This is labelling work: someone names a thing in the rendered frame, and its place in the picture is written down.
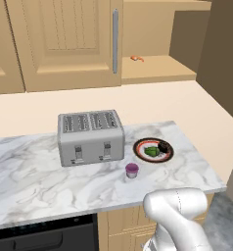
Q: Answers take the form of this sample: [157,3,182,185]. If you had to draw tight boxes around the grey four-slot toaster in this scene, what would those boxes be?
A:
[57,109,126,168]

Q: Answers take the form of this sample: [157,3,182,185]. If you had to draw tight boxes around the tan cabinet door plain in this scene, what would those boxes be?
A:
[0,0,26,96]

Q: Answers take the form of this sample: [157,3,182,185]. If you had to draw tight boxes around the green avocado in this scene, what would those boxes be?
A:
[144,146,161,157]

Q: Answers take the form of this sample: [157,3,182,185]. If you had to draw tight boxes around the brown open cabinet door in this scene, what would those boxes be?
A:
[196,0,233,126]

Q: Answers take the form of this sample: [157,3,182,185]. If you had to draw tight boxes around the tan cabinet door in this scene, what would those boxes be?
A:
[5,0,124,93]

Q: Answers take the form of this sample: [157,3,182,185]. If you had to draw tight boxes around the open tan cabinet shelf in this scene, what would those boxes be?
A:
[120,0,212,85]

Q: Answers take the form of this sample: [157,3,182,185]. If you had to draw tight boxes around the small orange item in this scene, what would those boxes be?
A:
[130,55,146,63]

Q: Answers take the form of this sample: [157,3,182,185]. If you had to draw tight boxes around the dark brown bread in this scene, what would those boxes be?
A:
[157,141,170,155]

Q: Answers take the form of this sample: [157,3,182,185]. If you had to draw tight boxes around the purple jam jar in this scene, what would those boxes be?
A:
[124,162,140,179]

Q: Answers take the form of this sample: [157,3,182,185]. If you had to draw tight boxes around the grey cabinet door handle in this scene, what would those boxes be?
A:
[112,8,119,75]

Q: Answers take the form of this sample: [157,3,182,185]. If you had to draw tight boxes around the dark rimmed round plate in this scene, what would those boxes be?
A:
[132,137,175,164]

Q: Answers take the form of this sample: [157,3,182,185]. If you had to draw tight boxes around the tan base cabinet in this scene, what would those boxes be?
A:
[97,192,215,251]

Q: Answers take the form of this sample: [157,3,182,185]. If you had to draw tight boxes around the black dishwasher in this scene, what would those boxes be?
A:
[0,213,100,251]

